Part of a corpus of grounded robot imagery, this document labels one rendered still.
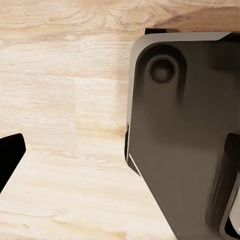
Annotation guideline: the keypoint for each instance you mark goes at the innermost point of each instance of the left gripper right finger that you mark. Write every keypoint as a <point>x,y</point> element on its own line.
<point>232,149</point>

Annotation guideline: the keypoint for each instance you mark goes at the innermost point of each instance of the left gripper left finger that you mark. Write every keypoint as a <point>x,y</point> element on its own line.
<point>12,149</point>

